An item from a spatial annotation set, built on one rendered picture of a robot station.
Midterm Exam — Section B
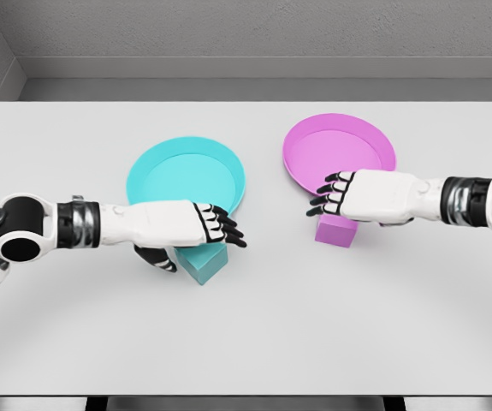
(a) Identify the pink block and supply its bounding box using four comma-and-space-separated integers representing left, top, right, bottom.
314, 214, 358, 249

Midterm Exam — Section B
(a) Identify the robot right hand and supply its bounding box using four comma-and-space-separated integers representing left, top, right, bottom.
305, 169, 414, 227

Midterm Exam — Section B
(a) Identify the pink plate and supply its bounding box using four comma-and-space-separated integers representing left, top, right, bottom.
282, 112, 397, 197

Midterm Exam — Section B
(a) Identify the cyan plate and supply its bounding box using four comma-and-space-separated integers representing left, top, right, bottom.
125, 135, 246, 223

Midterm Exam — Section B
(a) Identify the cyan block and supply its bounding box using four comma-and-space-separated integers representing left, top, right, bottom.
174, 241, 229, 285

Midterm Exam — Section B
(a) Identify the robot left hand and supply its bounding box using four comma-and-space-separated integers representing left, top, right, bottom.
132, 200, 248, 274

